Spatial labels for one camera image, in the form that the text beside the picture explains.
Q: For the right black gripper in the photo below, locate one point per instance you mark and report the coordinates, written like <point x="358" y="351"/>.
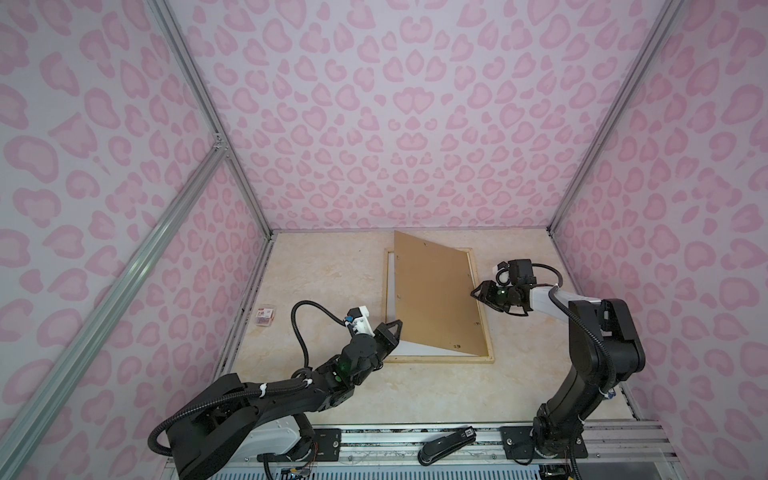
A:
<point x="486" y="293"/>

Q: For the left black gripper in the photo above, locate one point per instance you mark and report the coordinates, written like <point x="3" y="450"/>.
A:
<point x="382" y="334"/>

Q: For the autumn forest photo print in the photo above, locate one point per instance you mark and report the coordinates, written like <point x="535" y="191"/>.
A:
<point x="406" y="349"/>

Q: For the light wooden picture frame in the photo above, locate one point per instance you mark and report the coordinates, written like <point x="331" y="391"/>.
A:
<point x="489" y="358"/>

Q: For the brown frame backing board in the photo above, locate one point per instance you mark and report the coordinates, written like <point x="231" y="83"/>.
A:
<point x="432" y="286"/>

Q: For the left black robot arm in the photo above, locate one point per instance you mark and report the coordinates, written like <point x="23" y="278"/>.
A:
<point x="204" y="435"/>

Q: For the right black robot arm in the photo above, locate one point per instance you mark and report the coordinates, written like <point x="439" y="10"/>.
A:
<point x="604" y="348"/>

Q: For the small clear pin box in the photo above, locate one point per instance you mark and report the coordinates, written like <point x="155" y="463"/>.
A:
<point x="264" y="316"/>

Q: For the black stapler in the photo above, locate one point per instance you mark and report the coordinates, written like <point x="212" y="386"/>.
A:
<point x="443" y="446"/>

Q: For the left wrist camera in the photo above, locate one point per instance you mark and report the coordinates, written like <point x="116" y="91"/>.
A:
<point x="357" y="321"/>

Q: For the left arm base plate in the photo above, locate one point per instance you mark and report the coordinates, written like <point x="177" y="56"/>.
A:
<point x="322" y="445"/>

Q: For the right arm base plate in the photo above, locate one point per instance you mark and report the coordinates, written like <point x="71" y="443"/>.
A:
<point x="518" y="445"/>

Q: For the aluminium mounting rail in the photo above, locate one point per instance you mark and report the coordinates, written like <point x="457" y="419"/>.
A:
<point x="618" y="449"/>

